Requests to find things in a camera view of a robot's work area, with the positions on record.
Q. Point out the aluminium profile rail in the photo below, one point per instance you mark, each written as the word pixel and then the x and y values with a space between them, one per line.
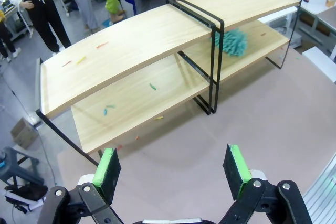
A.
pixel 323 187

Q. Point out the teal chenille duster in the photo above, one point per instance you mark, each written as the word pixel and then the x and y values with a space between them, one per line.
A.
pixel 233 43

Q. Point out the bystander in yellow jacket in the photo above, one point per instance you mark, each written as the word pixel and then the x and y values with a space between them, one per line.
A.
pixel 6 40

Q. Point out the black bag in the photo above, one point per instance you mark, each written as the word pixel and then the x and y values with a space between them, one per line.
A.
pixel 29 193

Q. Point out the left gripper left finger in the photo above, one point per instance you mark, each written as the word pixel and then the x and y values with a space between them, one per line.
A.
pixel 107 176

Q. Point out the bystander in white jacket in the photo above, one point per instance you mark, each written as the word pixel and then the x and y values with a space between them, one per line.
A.
pixel 44 19

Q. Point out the grey plastic stool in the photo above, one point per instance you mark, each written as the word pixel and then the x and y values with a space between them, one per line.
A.
pixel 15 161

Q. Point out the cardboard box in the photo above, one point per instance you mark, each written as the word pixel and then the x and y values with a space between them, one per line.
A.
pixel 25 134

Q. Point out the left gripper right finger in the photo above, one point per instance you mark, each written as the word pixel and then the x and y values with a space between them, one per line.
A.
pixel 236 174

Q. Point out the yellow paper scrap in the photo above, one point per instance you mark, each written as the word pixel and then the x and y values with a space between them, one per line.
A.
pixel 159 118
pixel 81 60

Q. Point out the two-tier wooden shelf black frame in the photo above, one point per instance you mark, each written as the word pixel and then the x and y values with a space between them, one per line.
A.
pixel 131 40
pixel 249 1

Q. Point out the hand of white-jacket bystander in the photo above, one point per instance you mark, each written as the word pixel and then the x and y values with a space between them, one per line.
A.
pixel 27 4

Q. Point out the bystander in grey trousers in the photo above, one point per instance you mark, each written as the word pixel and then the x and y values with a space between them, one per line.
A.
pixel 81 3

